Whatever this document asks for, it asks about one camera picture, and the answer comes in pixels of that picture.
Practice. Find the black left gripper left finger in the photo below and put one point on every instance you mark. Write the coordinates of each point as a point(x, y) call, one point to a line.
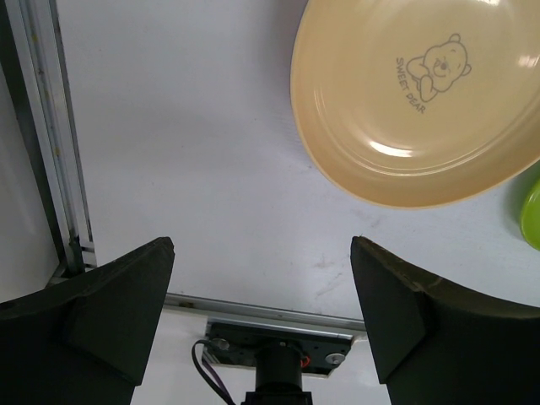
point(86, 340)

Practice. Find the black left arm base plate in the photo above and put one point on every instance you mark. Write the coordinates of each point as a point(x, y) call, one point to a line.
point(237, 345)

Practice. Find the aluminium table rail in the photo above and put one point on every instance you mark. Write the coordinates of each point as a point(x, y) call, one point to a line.
point(181, 302)
point(34, 63)

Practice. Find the aluminium left table rail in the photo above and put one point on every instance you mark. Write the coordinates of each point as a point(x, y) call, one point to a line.
point(34, 63)

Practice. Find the green plate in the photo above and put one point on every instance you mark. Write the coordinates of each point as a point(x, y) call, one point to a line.
point(530, 217)

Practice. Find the aluminium front table rail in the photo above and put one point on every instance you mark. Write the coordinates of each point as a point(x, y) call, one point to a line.
point(181, 302)

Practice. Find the beige plate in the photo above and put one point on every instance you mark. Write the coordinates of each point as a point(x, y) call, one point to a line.
point(417, 104)

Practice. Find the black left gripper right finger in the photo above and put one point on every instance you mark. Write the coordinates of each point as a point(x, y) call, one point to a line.
point(434, 341)

